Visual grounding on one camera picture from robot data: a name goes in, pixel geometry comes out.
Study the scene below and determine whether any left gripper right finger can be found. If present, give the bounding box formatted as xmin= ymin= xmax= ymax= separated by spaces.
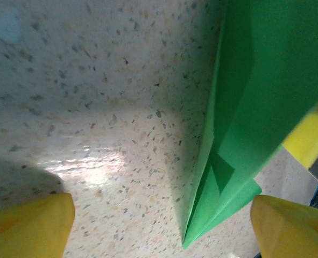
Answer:
xmin=250 ymin=195 xmax=318 ymax=258

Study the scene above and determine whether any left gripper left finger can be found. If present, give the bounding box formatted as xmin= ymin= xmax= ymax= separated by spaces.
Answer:
xmin=0 ymin=192 xmax=76 ymax=258

